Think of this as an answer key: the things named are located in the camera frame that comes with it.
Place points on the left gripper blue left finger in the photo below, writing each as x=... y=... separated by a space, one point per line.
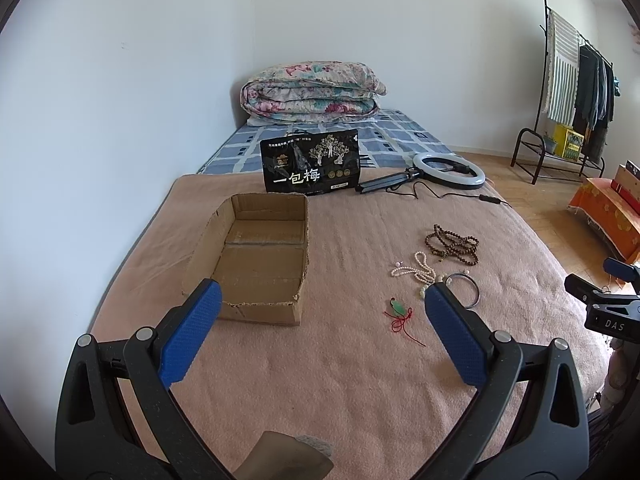
x=117 y=418

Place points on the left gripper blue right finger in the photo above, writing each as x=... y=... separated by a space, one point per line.
x=527 y=418

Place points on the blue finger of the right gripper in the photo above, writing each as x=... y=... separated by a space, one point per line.
x=590 y=295
x=623 y=271

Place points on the white gloved right hand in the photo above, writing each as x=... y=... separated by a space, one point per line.
x=622 y=370

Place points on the orange patterned cloth box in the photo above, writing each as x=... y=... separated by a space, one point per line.
x=613 y=206

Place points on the yellow green box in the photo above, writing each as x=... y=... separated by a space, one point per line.
x=568 y=143

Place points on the black clothes rack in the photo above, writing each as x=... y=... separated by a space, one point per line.
x=533 y=149

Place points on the dark hanging clothes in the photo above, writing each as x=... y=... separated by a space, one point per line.
x=594 y=106

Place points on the pink bed blanket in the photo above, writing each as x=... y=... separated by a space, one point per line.
x=364 y=369

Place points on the open cardboard box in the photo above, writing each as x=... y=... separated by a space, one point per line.
x=255 y=246

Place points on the striped hanging towel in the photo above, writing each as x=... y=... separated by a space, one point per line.
x=562 y=70

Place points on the blue checkered bed sheet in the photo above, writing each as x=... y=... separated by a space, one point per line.
x=388 y=139

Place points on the black snack bag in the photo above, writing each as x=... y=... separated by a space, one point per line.
x=311 y=163

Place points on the folded floral quilt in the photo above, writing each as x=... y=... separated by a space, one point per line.
x=312 y=91

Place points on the white ring light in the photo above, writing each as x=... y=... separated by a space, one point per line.
x=447 y=169

